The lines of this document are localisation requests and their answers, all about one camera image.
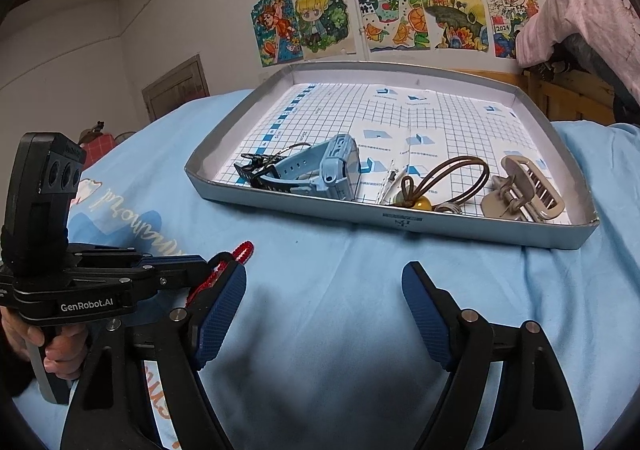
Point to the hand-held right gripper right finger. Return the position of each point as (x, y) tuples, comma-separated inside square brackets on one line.
[(425, 315)]

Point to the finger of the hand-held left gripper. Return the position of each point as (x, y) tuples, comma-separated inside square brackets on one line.
[(165, 286), (175, 262)]

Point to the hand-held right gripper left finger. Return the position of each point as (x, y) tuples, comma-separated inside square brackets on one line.
[(220, 315)]

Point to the grey cardboard tray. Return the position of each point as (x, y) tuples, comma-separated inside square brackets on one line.
[(475, 230)]

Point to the black clip with key rings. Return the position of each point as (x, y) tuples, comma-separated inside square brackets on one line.
[(252, 160)]

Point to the person's left forearm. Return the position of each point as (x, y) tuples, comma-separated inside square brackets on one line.
[(10, 372)]

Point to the person's left hand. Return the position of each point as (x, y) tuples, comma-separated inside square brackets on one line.
[(65, 355)]

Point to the red checked bag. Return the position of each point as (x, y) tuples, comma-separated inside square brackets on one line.
[(100, 144)]

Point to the light blue printed blanket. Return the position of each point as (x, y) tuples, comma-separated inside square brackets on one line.
[(325, 305)]

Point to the thin clear hair pin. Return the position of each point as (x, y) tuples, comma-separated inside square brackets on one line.
[(387, 182)]

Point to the brown wooden door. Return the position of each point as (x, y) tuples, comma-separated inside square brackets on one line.
[(175, 89)]

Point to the light blue wrist watch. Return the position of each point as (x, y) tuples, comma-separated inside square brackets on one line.
[(330, 169)]

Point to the beige hair claw clip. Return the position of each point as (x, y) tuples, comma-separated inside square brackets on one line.
[(525, 169)]

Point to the dark grey bag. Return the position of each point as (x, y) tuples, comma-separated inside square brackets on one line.
[(625, 74)]

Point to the pink floral cloth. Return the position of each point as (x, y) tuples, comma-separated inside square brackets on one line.
[(590, 4)]

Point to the wooden bed frame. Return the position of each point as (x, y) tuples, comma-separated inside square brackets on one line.
[(570, 94)]

